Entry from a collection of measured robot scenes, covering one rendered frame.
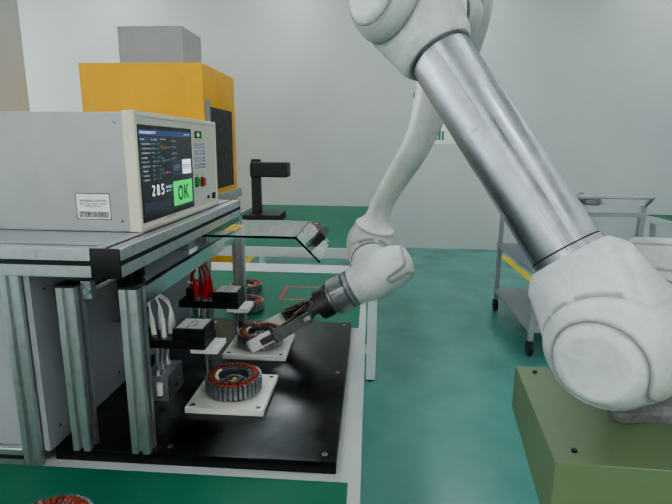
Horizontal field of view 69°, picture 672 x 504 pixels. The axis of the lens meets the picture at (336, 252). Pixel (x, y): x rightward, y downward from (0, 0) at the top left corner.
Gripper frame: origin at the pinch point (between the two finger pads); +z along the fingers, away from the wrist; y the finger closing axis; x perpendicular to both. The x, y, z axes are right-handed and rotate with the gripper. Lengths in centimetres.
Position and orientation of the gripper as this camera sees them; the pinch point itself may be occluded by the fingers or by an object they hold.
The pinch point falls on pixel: (261, 335)
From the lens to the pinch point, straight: 125.8
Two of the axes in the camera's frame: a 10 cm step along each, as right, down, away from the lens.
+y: 0.7, -2.1, 9.8
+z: -8.7, 4.7, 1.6
